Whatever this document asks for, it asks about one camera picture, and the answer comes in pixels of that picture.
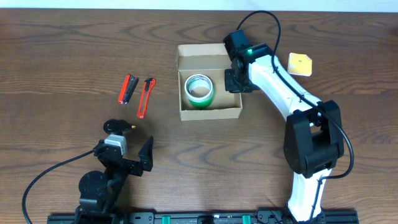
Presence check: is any white tape roll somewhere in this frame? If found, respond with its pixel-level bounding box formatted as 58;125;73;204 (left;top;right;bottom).
184;74;215;103

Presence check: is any yellow spiral notepad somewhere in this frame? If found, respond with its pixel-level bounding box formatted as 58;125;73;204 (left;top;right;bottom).
287;52;312;77

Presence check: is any red black stapler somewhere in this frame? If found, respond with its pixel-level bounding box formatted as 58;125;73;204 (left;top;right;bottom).
118;74;139;105

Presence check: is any green tape roll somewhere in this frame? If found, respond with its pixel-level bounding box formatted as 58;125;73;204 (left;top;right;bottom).
185;84;215;108

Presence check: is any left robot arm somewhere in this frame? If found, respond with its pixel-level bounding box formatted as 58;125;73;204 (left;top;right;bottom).
75;134;154;223

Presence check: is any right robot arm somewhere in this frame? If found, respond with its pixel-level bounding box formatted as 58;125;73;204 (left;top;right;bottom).
224;43;345;223

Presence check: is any black tape measure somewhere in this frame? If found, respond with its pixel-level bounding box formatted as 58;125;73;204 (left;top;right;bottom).
103;119;135;136

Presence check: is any cardboard box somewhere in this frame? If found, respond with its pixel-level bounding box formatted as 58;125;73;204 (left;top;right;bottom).
175;44;243;121

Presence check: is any red utility knife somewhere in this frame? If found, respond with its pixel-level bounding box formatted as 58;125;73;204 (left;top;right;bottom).
137;78;157;119

